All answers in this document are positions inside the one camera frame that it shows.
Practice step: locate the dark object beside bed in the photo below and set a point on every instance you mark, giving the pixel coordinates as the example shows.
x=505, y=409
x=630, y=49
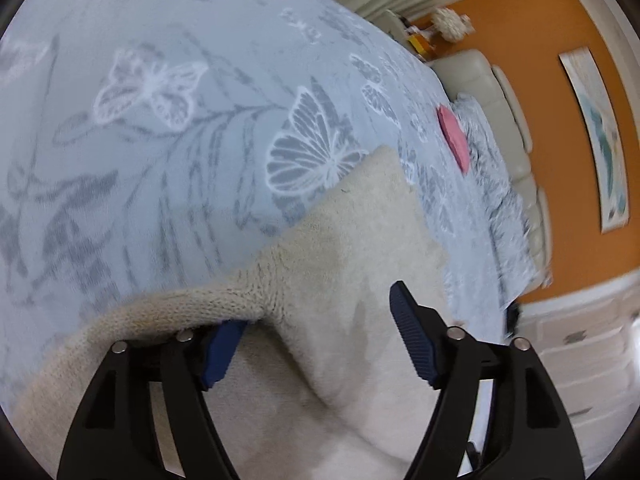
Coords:
x=512, y=322

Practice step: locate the cream knitted garment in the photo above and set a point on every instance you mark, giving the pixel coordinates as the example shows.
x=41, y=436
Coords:
x=350, y=260

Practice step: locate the framed wall painting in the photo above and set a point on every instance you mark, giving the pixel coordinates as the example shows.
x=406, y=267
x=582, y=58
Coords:
x=602, y=135

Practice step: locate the white panelled wardrobe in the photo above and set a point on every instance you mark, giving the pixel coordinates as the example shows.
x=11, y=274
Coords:
x=585, y=350

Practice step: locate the white flower decoration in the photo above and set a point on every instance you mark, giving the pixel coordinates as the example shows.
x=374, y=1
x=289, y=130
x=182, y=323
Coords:
x=450, y=22

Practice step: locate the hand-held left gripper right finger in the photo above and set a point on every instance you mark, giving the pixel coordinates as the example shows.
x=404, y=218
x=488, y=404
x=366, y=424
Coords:
x=415, y=335

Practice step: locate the pink folded cloth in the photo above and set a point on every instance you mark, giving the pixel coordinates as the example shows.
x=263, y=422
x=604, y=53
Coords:
x=454, y=135

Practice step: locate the butterfly print blanket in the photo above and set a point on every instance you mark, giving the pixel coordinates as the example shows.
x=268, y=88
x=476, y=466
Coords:
x=150, y=160

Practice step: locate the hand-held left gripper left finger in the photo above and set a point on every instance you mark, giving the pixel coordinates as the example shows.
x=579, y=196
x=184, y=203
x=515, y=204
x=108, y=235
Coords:
x=220, y=355

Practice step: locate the cream padded headboard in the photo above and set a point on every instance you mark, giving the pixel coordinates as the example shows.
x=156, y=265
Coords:
x=500, y=100

